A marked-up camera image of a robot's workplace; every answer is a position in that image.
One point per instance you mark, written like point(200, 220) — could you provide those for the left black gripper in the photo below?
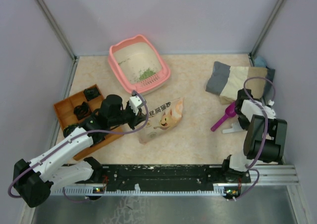
point(136, 119)

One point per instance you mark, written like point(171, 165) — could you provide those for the beige cat litter bag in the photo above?
point(161, 120)

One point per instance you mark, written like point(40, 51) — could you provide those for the purple plastic scoop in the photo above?
point(228, 113)

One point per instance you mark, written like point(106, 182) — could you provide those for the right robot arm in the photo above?
point(265, 137)

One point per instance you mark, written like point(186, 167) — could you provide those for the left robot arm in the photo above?
point(35, 180)

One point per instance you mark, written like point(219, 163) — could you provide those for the green litter pellets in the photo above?
point(144, 74)

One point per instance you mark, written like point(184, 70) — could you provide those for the pink litter box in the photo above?
point(127, 57)

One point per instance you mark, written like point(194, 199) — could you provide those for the black part in tray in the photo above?
point(91, 93)

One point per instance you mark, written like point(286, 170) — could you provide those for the orange compartment tray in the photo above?
point(74, 110)

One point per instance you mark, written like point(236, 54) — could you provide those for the grey beige folded cloth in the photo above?
point(226, 81)

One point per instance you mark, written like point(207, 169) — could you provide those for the blue cloth in corner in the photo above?
point(259, 61)

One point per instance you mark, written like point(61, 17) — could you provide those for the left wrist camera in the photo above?
point(135, 104)

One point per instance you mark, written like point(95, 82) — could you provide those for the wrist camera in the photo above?
point(270, 112)
point(135, 104)

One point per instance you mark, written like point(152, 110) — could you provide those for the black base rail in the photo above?
point(156, 178)

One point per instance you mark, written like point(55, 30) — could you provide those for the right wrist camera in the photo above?
point(270, 112)

